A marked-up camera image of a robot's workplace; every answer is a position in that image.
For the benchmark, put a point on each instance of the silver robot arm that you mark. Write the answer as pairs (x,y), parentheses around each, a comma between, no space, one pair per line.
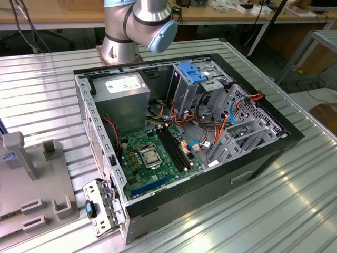
(118,50)

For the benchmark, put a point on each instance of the grey metal disk bay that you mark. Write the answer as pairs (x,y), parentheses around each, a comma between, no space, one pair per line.
(229,150)

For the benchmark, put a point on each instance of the black RAM slot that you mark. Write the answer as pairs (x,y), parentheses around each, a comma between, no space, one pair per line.
(180,147)
(176,147)
(173,147)
(169,147)

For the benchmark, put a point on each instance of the grey metal drive cage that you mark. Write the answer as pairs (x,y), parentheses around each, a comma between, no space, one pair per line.
(184,95)

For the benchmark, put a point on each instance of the silver CPU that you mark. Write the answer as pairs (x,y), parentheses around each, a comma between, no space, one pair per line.
(150,159)

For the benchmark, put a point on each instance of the CPU socket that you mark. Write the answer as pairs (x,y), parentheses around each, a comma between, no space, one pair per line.
(140,155)

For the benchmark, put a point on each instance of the green motherboard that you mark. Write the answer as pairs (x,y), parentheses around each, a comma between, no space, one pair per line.
(158,174)

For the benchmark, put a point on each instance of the grey power supply unit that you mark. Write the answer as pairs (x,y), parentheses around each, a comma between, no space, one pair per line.
(121,105)

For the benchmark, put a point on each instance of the blue plastic bay latch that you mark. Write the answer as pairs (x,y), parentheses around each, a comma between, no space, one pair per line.
(188,68)
(198,78)

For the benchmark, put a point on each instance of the black case fan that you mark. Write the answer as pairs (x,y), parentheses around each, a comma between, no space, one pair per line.
(113,142)

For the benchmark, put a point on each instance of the blue expansion slot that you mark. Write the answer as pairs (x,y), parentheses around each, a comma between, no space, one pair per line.
(150,187)

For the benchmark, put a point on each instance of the black open PC case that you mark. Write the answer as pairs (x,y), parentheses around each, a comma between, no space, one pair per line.
(210,200)

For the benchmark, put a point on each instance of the black blue latch tab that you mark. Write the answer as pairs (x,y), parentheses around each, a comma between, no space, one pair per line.
(90,208)

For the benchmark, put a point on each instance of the black white small box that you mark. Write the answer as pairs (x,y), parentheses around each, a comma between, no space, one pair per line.
(243,8)

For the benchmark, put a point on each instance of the black office chair base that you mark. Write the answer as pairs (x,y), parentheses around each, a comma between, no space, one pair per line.
(61,36)

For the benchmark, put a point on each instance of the grey parts rack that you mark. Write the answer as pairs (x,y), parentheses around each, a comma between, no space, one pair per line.
(31,189)

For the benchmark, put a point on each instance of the brown wooden board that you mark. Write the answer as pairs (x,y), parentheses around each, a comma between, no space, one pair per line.
(326,116)

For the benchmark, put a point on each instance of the brown cardboard box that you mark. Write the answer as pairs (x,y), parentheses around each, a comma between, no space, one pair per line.
(323,56)

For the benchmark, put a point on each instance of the metal slot bracket cover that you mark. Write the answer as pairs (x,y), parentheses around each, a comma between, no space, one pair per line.
(92,192)

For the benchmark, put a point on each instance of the wooden desk white frame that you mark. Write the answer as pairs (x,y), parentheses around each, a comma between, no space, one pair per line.
(52,15)
(223,15)

